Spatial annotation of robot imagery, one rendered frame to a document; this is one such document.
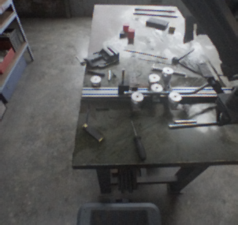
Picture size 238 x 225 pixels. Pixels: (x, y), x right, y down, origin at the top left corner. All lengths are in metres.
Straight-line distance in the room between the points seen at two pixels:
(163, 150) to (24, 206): 1.24
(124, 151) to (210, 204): 1.14
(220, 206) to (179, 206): 0.33
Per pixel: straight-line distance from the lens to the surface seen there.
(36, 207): 1.62
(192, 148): 0.76
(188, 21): 0.56
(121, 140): 0.70
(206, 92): 0.94
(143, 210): 1.27
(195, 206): 1.65
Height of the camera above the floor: 1.50
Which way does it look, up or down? 50 degrees down
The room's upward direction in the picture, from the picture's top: 3 degrees clockwise
